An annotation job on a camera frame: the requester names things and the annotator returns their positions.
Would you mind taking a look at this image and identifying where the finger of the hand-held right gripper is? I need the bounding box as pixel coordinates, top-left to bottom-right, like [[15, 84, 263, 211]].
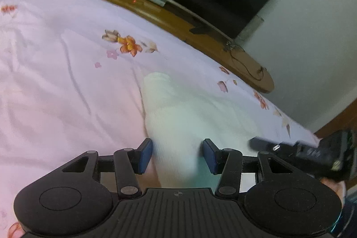
[[248, 136, 301, 156]]

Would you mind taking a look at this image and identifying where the person's right hand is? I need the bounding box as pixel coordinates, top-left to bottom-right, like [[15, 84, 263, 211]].
[[321, 178, 348, 204]]

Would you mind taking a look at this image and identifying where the white towel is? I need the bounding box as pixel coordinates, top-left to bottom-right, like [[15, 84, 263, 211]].
[[141, 72, 279, 189]]

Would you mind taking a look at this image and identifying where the black cable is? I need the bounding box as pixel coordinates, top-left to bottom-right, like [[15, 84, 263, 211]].
[[223, 41, 267, 82]]

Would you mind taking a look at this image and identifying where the pink floral bed sheet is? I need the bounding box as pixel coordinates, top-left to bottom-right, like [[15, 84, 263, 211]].
[[0, 0, 321, 238]]

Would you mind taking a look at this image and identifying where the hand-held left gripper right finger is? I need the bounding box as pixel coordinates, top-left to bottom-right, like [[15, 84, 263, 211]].
[[202, 138, 296, 198]]

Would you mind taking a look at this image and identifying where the clear glass vase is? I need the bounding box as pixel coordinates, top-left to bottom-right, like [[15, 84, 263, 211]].
[[234, 16, 264, 41]]

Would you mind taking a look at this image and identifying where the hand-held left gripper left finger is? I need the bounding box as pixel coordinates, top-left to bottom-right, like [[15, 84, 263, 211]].
[[62, 138, 153, 199]]

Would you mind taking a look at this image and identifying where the wooden television cabinet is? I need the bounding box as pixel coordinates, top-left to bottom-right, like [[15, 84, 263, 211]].
[[3, 0, 275, 93]]

